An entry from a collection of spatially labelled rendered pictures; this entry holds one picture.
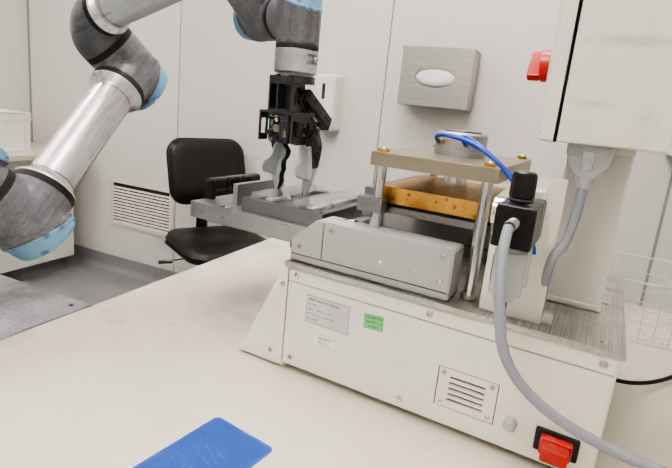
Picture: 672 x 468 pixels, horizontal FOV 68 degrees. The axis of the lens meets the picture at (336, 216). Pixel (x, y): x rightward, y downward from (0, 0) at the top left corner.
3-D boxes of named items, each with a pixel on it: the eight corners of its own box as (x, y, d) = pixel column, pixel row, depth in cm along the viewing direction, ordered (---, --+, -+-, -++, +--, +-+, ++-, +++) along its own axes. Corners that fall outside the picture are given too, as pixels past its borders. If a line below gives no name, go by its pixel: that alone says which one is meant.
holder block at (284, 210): (373, 212, 98) (374, 199, 98) (321, 229, 81) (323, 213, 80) (302, 198, 106) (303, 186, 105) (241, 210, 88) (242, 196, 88)
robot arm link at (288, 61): (291, 52, 92) (329, 54, 88) (289, 77, 93) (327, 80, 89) (266, 46, 86) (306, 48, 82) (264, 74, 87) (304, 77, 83)
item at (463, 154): (560, 217, 85) (576, 141, 82) (535, 256, 58) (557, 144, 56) (425, 193, 96) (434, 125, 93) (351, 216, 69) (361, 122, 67)
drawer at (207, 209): (381, 232, 99) (385, 193, 97) (325, 255, 80) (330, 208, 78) (261, 205, 112) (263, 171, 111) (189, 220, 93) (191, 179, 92)
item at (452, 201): (516, 213, 85) (526, 157, 83) (487, 235, 66) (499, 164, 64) (420, 195, 93) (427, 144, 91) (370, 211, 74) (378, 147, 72)
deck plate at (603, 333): (621, 281, 85) (622, 276, 85) (625, 362, 55) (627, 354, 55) (377, 228, 106) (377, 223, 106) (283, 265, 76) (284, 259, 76)
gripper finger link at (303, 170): (289, 199, 89) (282, 146, 88) (306, 195, 94) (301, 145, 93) (303, 198, 87) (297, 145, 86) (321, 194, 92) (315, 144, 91)
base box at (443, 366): (597, 373, 89) (619, 282, 85) (588, 510, 57) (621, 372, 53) (336, 295, 113) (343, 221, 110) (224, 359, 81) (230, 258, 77)
